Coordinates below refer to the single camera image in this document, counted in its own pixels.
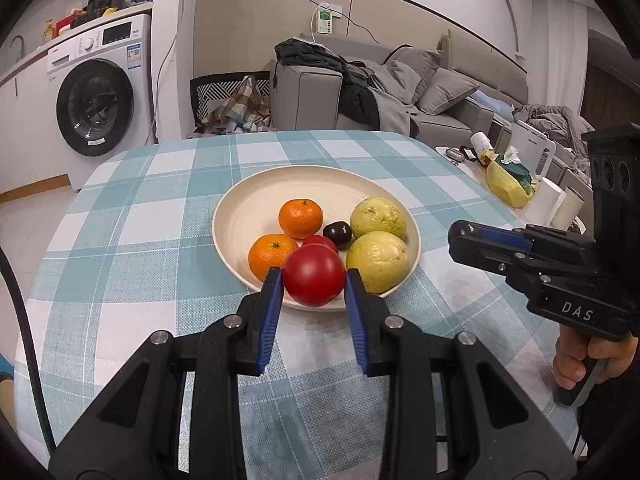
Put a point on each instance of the red box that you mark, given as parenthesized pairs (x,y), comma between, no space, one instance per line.
(67,22)

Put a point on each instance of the large orange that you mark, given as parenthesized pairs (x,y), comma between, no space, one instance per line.
(270,257)

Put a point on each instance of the large yellow-green guava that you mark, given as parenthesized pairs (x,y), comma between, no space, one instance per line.
(377,262)

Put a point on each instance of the black patterned chair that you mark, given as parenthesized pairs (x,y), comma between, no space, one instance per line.
(200,100)

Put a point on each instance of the white curtain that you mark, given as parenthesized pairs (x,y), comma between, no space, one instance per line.
(560,50)

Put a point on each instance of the dark clothes pile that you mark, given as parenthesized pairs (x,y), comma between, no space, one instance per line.
(350,95)

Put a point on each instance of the white paper roll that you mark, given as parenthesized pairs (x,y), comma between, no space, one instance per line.
(570,207)
(545,200)

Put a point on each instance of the yellow bottle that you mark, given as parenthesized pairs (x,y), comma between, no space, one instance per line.
(48,31)

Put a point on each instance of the metal faucet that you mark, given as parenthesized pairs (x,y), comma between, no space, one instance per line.
(16,47)

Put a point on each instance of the white appliance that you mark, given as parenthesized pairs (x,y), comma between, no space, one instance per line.
(530,147)

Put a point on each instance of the grey garment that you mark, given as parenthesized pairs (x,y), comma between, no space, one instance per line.
(392,110)

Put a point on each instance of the yellow bag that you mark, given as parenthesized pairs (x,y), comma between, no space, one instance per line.
(507,185)

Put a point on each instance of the white washing machine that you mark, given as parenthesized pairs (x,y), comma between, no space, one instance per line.
(100,110)

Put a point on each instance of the white kitchen counter cabinet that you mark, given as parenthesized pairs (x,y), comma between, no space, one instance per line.
(25,135)

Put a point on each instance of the dark plum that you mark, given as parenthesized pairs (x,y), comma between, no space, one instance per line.
(337,234)

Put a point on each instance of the grey bedding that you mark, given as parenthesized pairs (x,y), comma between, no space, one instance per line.
(555,122)

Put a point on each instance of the green guava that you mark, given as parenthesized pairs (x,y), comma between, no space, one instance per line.
(377,215)

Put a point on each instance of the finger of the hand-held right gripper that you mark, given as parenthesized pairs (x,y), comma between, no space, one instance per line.
(505,237)
(475,252)

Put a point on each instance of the black cooker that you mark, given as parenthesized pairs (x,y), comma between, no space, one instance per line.
(107,0)

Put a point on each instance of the grey sofa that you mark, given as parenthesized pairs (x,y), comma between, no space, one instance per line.
(305,100)

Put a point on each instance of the small red tomato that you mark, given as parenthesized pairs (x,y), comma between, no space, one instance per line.
(320,242)

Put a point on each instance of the plaid cloth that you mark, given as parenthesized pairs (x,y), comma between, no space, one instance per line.
(240,107)

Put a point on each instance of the teal checked tablecloth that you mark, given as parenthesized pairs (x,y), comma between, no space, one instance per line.
(150,235)

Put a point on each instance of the grey pillow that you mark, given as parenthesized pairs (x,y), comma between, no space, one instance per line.
(447,90)
(412,72)

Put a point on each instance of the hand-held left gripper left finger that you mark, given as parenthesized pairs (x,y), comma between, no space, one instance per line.
(270,320)

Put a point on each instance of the light blue cloth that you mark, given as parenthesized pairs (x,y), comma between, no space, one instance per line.
(492,105)

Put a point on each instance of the cream oval plate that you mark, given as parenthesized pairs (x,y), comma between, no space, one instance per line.
(250,195)

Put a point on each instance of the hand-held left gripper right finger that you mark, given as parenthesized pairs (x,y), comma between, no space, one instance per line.
(357,320)

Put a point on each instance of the dark wooden wardrobe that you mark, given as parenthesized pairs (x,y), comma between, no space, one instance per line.
(612,80)

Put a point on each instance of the small orange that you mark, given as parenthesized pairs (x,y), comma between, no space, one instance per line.
(300,217)

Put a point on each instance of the person's right hand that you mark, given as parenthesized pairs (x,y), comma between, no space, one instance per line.
(570,360)

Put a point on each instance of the white labelled bottle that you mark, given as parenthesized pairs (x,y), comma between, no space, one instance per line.
(481,145)

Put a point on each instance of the person's right forearm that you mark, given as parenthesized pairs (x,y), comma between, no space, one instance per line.
(612,420)

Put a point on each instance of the white green wall device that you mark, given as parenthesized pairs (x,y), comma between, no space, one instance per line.
(325,21)

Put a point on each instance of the white side table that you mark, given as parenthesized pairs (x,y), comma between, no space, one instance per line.
(470,175)

